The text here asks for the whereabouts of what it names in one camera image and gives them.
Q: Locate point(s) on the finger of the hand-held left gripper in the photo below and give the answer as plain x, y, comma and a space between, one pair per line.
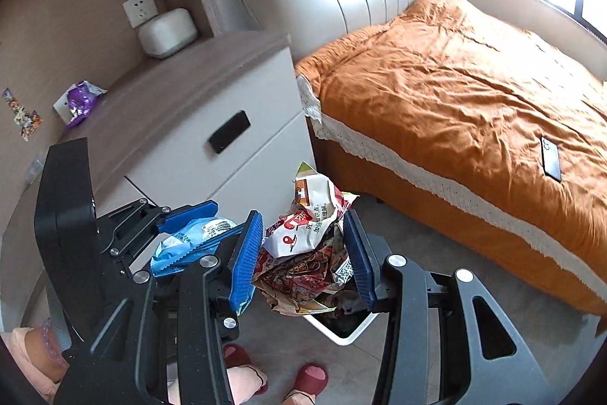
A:
216, 244
189, 214

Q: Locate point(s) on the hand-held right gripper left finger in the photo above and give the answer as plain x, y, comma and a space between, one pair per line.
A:
246, 262

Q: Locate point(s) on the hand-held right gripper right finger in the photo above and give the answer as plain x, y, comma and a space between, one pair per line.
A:
358, 262

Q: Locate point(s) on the blue snack packet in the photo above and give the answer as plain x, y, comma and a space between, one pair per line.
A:
173, 252

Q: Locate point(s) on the brown white snack wrapper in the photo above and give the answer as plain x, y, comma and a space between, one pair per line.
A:
294, 239

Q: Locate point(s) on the white trash bin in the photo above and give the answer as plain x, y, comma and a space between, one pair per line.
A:
348, 331

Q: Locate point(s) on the person's left forearm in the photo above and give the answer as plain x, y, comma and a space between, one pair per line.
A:
31, 360

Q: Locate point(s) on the dark red patterned snack wrapper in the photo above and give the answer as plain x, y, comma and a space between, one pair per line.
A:
294, 277

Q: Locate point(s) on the white drawer cabinet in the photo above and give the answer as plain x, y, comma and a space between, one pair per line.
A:
189, 149

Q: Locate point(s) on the dark red slipper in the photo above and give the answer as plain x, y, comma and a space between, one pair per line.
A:
237, 357
310, 379

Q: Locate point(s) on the white lace bed skirt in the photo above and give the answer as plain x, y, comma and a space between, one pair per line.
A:
427, 175

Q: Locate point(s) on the person's left leg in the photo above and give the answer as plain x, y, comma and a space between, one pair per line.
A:
244, 381

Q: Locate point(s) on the person's leg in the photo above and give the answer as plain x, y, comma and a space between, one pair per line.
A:
244, 381
298, 399

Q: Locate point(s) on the purple snack bag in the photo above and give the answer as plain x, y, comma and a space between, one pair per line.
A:
83, 101

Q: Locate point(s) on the person's right leg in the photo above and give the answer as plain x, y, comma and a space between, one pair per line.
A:
298, 399

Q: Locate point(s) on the white rounded appliance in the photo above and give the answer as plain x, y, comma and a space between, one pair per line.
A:
168, 32

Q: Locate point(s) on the black smartphone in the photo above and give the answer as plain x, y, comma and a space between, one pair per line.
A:
551, 158

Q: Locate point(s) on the colourful wall sticker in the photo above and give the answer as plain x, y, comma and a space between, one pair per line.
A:
8, 96
32, 122
20, 118

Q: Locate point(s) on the white wall socket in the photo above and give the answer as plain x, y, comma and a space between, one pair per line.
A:
140, 9
59, 107

